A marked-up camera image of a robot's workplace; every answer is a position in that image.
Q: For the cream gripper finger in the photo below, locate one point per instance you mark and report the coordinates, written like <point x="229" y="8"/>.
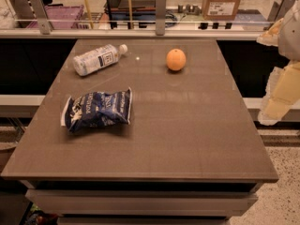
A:
<point x="281" y="92"/>
<point x="271" y="37"/>

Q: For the orange fruit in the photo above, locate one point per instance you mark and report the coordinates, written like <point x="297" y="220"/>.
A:
<point x="175" y="60"/>

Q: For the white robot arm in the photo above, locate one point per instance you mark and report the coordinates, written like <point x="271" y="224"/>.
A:
<point x="290" y="34"/>

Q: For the cardboard box with label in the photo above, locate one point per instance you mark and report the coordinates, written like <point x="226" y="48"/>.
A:
<point x="220" y="9"/>

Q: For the orange and blue cart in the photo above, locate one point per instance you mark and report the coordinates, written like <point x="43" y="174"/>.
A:
<point x="137" y="10"/>

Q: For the clear plastic water bottle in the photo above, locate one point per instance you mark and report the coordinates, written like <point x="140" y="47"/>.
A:
<point x="98" y="59"/>

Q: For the yellow pole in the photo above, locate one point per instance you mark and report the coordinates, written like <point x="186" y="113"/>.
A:
<point x="89" y="13"/>

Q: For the blue chip bag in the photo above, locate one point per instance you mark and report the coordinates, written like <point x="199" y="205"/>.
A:
<point x="97" y="110"/>

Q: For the purple plastic crate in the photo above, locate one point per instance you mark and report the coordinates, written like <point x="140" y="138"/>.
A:
<point x="64" y="17"/>

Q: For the glass railing panel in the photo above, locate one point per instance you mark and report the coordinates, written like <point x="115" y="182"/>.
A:
<point x="241" y="24"/>

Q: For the right metal railing post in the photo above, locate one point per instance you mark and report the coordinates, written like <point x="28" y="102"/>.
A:
<point x="279" y="9"/>

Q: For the metal railing post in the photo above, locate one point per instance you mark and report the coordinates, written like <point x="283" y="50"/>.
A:
<point x="279" y="9"/>
<point x="160" y="17"/>
<point x="44" y="25"/>

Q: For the middle metal railing post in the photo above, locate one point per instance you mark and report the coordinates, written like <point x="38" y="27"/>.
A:
<point x="160" y="17"/>

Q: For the left metal railing post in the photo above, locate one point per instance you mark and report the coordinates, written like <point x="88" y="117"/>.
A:
<point x="44" y="25"/>

